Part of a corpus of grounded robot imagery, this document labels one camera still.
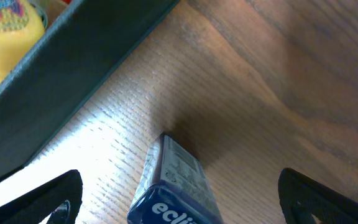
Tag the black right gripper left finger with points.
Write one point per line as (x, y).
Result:
(58, 200)

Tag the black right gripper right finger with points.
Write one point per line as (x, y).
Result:
(303, 200)

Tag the blue Eclipse mint box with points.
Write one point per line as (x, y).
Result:
(173, 188)

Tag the black gift box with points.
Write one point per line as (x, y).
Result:
(86, 43)

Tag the yellow candy bottle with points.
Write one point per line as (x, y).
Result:
(21, 27)

